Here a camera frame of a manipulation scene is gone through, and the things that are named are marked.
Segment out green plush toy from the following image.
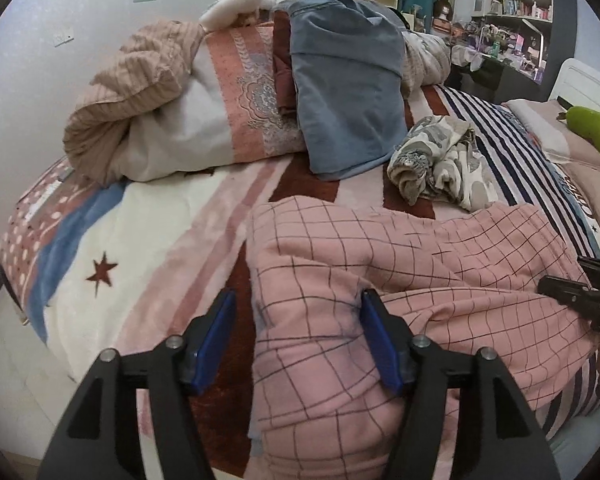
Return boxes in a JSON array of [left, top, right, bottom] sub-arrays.
[[566, 106, 600, 152]]

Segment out blue grey folded garment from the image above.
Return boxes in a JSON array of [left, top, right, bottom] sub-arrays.
[[278, 0, 407, 181]]

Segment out white bed headboard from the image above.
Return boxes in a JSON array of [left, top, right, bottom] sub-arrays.
[[548, 58, 600, 112]]

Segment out pink checked pants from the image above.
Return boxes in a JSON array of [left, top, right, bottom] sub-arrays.
[[244, 195, 600, 480]]

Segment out crumpled beige grey duvet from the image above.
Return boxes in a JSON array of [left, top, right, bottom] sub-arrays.
[[63, 1, 451, 186]]

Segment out striped plush bed blanket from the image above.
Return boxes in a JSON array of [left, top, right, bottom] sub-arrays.
[[0, 86, 600, 474]]

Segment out grey floral patterned garment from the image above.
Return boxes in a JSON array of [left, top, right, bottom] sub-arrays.
[[387, 115, 498, 212]]

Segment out dark tall bookshelf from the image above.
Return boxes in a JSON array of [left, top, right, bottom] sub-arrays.
[[446, 0, 577, 103]]

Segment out mannequin head with wig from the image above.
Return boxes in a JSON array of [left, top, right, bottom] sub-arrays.
[[432, 0, 453, 24]]

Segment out beige striped pillow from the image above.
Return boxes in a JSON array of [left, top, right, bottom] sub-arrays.
[[564, 159, 600, 241]]

